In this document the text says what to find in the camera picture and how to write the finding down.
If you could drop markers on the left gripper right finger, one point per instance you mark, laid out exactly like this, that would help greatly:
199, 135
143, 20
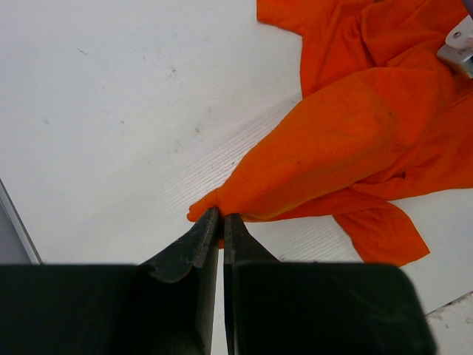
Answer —
275, 307

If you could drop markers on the orange t shirt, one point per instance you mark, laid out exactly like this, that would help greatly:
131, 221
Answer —
381, 119

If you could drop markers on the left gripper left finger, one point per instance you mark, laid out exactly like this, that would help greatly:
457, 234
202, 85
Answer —
162, 306

